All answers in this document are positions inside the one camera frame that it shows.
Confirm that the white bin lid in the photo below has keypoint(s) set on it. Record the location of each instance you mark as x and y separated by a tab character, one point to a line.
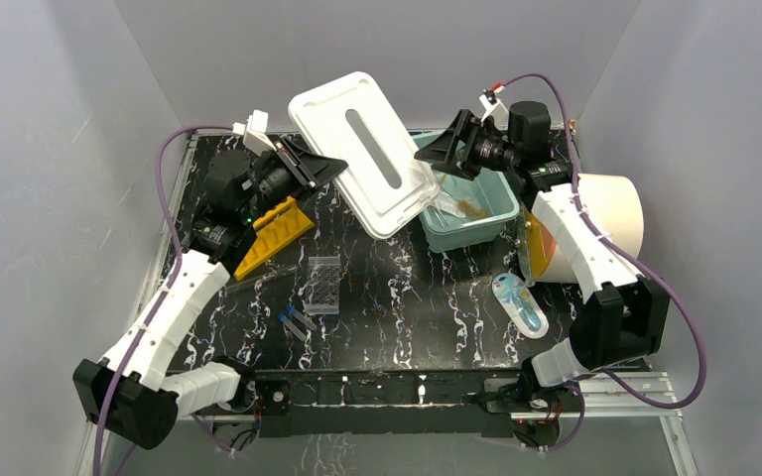
350	118

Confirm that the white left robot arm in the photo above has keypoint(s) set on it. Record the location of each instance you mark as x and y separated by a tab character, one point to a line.
164	328

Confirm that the white orange centrifuge drum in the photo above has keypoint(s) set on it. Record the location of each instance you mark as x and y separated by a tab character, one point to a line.
614	206

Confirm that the clear well plate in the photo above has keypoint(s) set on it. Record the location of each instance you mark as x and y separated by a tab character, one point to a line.
323	285

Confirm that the blue capped tube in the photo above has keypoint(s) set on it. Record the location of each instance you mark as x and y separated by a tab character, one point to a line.
289	325
301	317

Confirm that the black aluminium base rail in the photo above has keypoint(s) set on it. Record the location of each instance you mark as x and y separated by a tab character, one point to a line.
281	403

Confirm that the mint green plastic bin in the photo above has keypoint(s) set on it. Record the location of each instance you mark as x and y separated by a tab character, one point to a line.
446	228

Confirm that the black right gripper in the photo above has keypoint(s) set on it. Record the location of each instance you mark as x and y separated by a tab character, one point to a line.
441	150

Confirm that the blue packaged tool blister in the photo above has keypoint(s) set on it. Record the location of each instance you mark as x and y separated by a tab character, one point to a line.
519	304

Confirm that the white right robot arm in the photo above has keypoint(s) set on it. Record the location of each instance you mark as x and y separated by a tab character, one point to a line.
587	219

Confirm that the brown bristle tube brush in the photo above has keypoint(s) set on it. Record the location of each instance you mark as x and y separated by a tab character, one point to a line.
469	209

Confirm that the clear large test tube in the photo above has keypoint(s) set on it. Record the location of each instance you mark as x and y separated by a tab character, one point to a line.
270	276

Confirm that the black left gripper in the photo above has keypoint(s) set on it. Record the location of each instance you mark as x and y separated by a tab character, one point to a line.
296	167

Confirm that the yellow test tube rack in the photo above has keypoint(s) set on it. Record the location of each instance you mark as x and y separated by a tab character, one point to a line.
277	229

